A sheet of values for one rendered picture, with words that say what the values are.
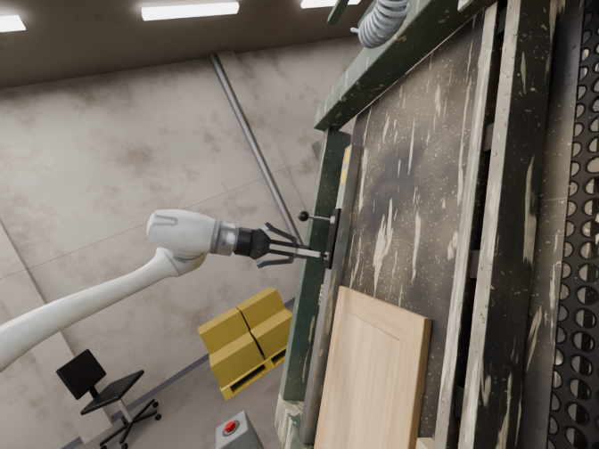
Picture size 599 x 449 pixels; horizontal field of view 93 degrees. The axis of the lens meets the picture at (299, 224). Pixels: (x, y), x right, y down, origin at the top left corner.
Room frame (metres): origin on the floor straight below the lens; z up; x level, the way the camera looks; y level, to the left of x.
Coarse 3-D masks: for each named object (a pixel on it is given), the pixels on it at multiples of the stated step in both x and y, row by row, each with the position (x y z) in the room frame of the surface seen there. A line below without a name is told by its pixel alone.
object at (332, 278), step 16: (352, 144) 0.96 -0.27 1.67; (352, 160) 0.95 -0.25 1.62; (352, 176) 0.95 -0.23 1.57; (352, 192) 0.94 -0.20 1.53; (352, 208) 0.94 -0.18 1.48; (336, 240) 0.91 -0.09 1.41; (336, 256) 0.90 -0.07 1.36; (336, 272) 0.90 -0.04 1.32; (336, 288) 0.89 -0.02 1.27; (320, 304) 0.92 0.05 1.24; (336, 304) 0.88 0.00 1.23; (320, 320) 0.89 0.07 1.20; (320, 336) 0.86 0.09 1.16; (320, 352) 0.85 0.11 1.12; (320, 368) 0.85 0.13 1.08; (320, 384) 0.84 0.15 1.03; (304, 400) 0.87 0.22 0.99; (320, 400) 0.83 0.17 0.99; (304, 416) 0.84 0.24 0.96; (304, 432) 0.82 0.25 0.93
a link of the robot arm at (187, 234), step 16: (160, 224) 0.67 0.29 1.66; (176, 224) 0.68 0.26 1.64; (192, 224) 0.69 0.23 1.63; (208, 224) 0.71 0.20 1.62; (160, 240) 0.68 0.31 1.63; (176, 240) 0.68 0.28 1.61; (192, 240) 0.68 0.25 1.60; (208, 240) 0.70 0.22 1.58; (176, 256) 0.76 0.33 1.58; (192, 256) 0.74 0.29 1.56
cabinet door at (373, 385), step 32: (352, 320) 0.75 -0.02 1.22; (384, 320) 0.61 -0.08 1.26; (416, 320) 0.52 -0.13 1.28; (352, 352) 0.71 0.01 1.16; (384, 352) 0.59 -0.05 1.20; (416, 352) 0.50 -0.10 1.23; (352, 384) 0.68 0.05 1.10; (384, 384) 0.57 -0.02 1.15; (416, 384) 0.49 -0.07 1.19; (320, 416) 0.79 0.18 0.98; (352, 416) 0.65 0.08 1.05; (384, 416) 0.54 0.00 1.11; (416, 416) 0.48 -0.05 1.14; (320, 448) 0.75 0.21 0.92; (352, 448) 0.62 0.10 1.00; (384, 448) 0.52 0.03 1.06
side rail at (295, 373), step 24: (336, 144) 1.21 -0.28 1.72; (336, 168) 1.20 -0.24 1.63; (336, 192) 1.19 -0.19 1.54; (312, 240) 1.14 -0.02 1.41; (312, 264) 1.13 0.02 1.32; (312, 288) 1.12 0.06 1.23; (312, 312) 1.10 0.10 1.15; (312, 336) 1.09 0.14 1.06; (288, 360) 1.07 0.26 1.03; (288, 384) 1.05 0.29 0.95
